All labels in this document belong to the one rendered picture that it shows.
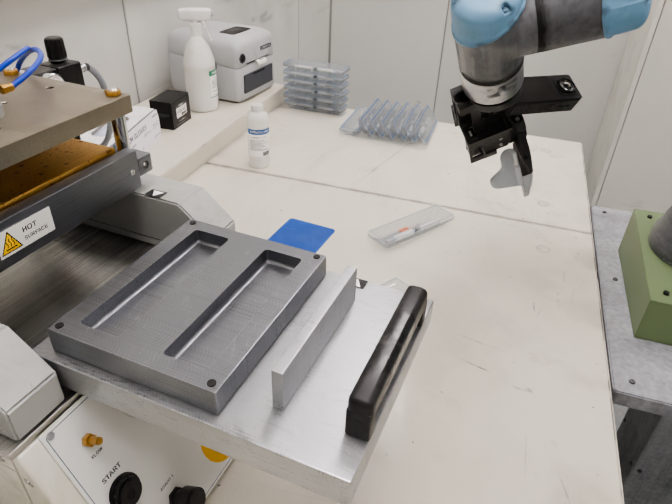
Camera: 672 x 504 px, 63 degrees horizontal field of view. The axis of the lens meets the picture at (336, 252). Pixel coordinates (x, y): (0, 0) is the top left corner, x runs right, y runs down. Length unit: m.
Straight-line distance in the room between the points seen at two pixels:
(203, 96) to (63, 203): 0.96
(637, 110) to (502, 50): 2.00
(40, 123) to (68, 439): 0.29
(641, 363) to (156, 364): 0.69
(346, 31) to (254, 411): 2.76
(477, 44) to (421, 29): 2.36
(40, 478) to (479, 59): 0.58
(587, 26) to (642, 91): 1.96
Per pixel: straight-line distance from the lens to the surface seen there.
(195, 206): 0.66
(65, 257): 0.72
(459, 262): 1.01
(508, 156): 0.83
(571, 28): 0.65
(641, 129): 2.66
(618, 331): 0.96
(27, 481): 0.55
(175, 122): 1.43
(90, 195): 0.62
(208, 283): 0.53
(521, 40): 0.64
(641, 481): 1.33
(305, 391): 0.45
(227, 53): 1.56
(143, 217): 0.70
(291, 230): 1.06
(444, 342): 0.84
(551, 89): 0.81
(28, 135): 0.58
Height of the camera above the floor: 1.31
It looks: 34 degrees down
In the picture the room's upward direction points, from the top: 2 degrees clockwise
